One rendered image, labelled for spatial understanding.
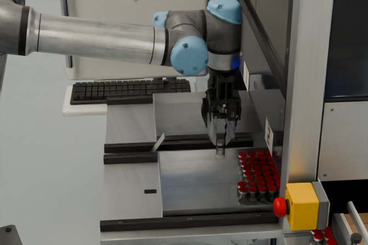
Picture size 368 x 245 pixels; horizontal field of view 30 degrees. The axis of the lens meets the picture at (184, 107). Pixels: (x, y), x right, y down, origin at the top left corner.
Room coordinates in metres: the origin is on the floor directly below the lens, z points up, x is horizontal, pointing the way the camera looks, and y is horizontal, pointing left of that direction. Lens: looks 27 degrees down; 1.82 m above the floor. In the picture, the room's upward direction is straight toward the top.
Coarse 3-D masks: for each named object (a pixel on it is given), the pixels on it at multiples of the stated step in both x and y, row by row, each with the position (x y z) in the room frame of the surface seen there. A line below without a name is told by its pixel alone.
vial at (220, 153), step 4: (220, 144) 1.43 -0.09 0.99; (224, 144) 1.44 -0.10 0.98; (216, 148) 1.43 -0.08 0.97; (220, 148) 1.43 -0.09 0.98; (224, 148) 1.43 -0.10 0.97; (216, 152) 1.43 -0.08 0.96; (220, 152) 1.43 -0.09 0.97; (224, 152) 1.43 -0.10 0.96; (216, 156) 1.43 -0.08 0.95; (220, 156) 1.43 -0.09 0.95; (224, 156) 1.43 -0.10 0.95
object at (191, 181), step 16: (160, 160) 1.52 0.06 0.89; (176, 160) 1.52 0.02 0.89; (192, 160) 1.52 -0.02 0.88; (208, 160) 1.53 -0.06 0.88; (224, 160) 1.53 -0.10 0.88; (160, 176) 1.40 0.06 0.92; (176, 176) 1.45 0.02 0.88; (192, 176) 1.45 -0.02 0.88; (208, 176) 1.45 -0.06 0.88; (224, 176) 1.45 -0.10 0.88; (160, 192) 1.35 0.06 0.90; (176, 192) 1.38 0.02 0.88; (192, 192) 1.38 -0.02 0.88; (208, 192) 1.38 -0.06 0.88; (224, 192) 1.38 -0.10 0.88; (176, 208) 1.31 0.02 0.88; (192, 208) 1.27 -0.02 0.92; (208, 208) 1.27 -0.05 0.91; (224, 208) 1.27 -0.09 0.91; (240, 208) 1.27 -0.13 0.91; (256, 208) 1.28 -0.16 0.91; (272, 208) 1.28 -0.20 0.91
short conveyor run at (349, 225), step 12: (348, 204) 1.21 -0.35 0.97; (336, 216) 1.21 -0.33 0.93; (348, 216) 1.22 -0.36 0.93; (360, 216) 1.21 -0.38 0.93; (336, 228) 1.19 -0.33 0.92; (348, 228) 1.17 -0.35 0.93; (360, 228) 1.12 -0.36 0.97; (336, 240) 1.18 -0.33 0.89; (348, 240) 1.13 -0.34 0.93; (360, 240) 1.05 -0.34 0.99
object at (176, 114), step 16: (160, 96) 1.86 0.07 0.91; (176, 96) 1.86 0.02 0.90; (192, 96) 1.86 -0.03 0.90; (240, 96) 1.87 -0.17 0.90; (160, 112) 1.80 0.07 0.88; (176, 112) 1.80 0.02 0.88; (192, 112) 1.80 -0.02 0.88; (160, 128) 1.70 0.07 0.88; (176, 128) 1.70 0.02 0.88; (192, 128) 1.70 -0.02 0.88; (224, 128) 1.70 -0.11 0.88; (240, 128) 1.70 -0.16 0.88; (256, 128) 1.70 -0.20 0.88
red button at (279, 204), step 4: (276, 200) 1.16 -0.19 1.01; (280, 200) 1.15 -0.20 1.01; (284, 200) 1.15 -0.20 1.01; (276, 204) 1.15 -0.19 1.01; (280, 204) 1.15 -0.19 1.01; (284, 204) 1.15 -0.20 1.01; (276, 208) 1.15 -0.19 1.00; (280, 208) 1.14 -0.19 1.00; (284, 208) 1.14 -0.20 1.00; (276, 212) 1.14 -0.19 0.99; (280, 212) 1.14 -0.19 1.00; (284, 212) 1.14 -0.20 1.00; (280, 216) 1.14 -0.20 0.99; (284, 216) 1.14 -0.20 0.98
